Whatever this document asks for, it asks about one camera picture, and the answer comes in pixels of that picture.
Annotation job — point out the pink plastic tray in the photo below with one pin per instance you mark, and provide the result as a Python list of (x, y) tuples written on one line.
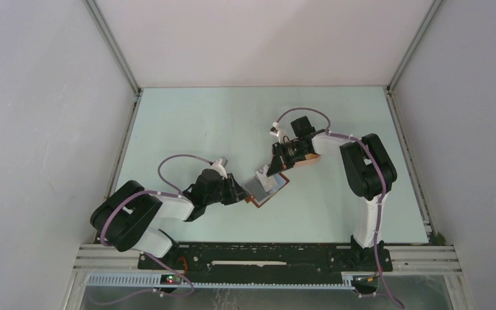
[(309, 159)]

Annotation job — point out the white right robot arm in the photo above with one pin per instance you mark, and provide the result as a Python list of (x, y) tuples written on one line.
[(369, 170)]

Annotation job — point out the white credit card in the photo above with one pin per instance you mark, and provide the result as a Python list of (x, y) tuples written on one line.
[(268, 183)]

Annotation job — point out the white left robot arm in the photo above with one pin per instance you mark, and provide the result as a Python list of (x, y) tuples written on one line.
[(129, 218)]

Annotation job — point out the white cable duct strip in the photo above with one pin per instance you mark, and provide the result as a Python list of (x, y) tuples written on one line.
[(156, 281)]

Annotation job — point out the brown leather card holder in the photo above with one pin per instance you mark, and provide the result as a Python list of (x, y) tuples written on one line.
[(282, 182)]

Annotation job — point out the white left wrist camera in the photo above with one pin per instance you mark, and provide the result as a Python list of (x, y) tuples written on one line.
[(219, 166)]

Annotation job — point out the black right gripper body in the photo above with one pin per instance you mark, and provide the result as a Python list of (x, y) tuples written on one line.
[(288, 153)]

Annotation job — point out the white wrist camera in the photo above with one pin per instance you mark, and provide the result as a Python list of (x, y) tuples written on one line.
[(277, 132), (219, 166)]

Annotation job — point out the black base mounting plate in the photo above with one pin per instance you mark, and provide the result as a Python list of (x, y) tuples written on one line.
[(308, 263)]

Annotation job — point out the aluminium frame rail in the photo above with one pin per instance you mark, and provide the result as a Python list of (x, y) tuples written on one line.
[(405, 260)]

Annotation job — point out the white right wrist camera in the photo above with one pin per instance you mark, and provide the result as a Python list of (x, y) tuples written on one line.
[(277, 132)]

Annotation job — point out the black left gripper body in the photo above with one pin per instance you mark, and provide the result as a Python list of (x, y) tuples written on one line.
[(227, 191)]

